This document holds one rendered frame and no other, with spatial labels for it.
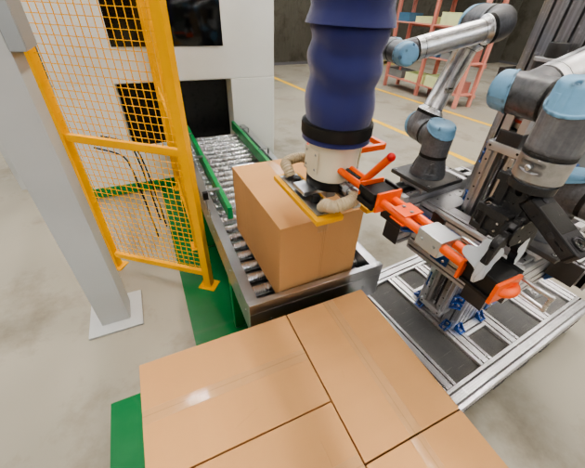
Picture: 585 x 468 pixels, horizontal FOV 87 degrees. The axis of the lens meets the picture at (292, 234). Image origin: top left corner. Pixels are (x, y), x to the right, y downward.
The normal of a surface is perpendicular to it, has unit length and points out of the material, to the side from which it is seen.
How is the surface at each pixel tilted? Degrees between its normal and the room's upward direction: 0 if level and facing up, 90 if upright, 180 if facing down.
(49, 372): 0
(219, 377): 0
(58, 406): 0
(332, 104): 73
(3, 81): 90
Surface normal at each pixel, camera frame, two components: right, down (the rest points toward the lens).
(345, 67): -0.22, 0.26
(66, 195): 0.41, 0.56
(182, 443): 0.04, -0.79
